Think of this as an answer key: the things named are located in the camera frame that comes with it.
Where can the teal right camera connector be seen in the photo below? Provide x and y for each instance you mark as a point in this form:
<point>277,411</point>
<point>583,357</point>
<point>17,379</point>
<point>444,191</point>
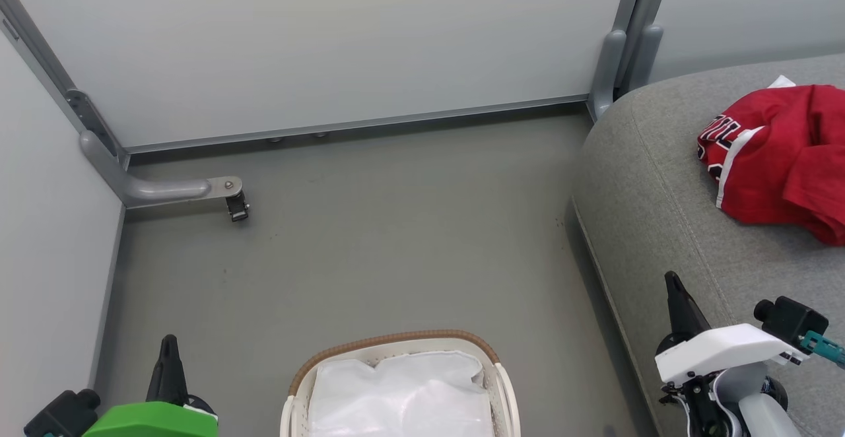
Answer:
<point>825,348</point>

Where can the grey slanted partition post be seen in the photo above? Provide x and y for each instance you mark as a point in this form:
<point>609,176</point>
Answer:
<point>33,37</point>

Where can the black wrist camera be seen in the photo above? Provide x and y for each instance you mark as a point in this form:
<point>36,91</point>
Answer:
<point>63,414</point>
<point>792,321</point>

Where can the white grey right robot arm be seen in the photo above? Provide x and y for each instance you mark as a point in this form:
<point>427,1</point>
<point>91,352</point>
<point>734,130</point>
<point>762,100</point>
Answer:
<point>759,417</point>

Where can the grey fabric sofa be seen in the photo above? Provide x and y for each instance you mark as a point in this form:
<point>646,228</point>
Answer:
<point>660,193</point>

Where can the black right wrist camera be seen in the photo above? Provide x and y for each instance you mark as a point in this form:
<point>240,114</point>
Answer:
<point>792,321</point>

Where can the white basket liner bag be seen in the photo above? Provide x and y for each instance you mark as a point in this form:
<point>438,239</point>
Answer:
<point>403,397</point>

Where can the grey metal bracket plate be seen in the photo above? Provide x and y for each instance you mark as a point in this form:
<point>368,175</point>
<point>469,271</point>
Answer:
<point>89,120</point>

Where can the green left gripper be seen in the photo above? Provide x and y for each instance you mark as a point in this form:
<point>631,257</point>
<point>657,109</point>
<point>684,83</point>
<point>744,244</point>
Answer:
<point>152,420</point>

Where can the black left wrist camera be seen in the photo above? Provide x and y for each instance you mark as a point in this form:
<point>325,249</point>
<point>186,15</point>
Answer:
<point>63,414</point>

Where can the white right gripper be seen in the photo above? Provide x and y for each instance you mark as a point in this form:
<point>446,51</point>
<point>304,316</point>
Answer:
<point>723,351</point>

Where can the black caster wheel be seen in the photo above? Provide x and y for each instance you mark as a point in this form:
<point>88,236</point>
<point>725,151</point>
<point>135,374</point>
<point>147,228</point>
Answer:
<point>237,207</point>

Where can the white laundry basket brown rim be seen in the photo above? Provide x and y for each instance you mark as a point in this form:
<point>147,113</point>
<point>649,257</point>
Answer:
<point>505,391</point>

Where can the grey double partition post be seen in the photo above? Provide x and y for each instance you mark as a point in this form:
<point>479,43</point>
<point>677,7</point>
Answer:
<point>630,47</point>

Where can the grey partition bottom rail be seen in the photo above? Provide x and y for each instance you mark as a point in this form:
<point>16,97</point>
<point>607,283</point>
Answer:
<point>356,123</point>

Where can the red basketball jersey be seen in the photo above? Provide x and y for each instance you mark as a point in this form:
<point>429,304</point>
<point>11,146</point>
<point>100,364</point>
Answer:
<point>785,160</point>

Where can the grey partition support foot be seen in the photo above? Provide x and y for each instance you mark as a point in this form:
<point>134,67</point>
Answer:
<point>165,189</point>

